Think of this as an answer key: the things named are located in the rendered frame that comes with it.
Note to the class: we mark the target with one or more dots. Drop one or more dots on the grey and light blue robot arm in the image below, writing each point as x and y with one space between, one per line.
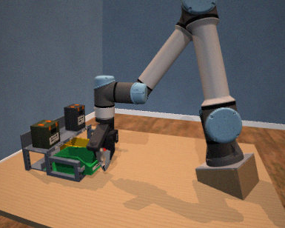
197 23

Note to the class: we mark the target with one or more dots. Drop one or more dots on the grey metal shelf rack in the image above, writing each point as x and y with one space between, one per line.
45 163

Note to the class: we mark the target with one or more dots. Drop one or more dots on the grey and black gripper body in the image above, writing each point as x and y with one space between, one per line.
112 133

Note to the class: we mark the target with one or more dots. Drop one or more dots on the green bin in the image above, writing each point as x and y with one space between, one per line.
81 154

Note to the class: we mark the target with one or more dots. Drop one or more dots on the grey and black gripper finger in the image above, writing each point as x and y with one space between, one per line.
100 157
108 156

